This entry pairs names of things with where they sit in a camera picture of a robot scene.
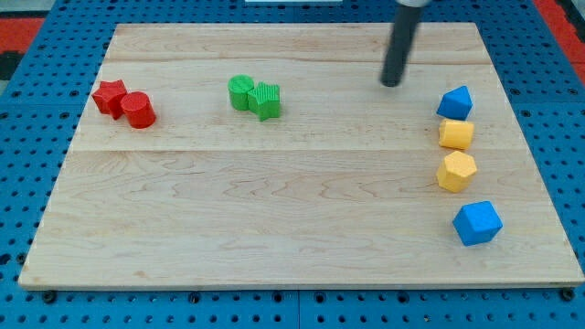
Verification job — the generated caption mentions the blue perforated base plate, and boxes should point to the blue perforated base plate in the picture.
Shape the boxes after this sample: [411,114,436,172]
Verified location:
[1,1,584,328]

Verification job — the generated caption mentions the green star block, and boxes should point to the green star block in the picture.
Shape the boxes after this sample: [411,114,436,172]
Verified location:
[248,81,281,122]

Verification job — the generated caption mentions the red star block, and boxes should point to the red star block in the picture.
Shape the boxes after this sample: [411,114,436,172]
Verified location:
[91,80,127,120]

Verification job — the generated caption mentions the red cylinder block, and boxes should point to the red cylinder block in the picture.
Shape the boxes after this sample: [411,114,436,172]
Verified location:
[121,91,156,129]

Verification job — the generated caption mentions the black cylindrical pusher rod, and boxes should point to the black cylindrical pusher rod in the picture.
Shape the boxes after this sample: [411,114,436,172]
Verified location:
[380,3,422,88]

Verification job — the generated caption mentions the yellow square block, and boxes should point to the yellow square block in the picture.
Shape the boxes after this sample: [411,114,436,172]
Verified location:
[439,119,474,150]

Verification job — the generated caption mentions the green cylinder block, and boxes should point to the green cylinder block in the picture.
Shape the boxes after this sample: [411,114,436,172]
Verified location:
[228,75,255,111]

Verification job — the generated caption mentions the blue cube block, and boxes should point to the blue cube block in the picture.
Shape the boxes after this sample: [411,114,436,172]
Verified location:
[452,201,504,246]

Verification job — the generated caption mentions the yellow hexagon block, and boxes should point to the yellow hexagon block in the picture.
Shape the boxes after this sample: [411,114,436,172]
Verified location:
[436,151,477,193]

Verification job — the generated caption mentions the blue triangle block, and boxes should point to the blue triangle block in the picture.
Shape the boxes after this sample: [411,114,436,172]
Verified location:
[436,86,473,121]

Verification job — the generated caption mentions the wooden board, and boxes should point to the wooden board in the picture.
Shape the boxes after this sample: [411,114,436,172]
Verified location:
[18,23,584,291]

